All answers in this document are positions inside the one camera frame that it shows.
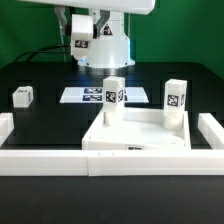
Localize white square table top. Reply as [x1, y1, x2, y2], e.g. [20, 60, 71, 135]
[82, 107, 191, 150]

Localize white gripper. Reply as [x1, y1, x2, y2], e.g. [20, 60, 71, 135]
[21, 0, 156, 38]

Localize black cables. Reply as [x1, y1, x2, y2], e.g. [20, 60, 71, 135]
[13, 43, 73, 64]

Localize white U-shaped fence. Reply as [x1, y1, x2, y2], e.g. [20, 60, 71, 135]
[0, 113, 224, 176]

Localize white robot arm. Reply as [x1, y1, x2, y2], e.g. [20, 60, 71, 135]
[20, 0, 156, 75]

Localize white sheet with markers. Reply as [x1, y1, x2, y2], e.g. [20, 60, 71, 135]
[60, 87, 149, 103]

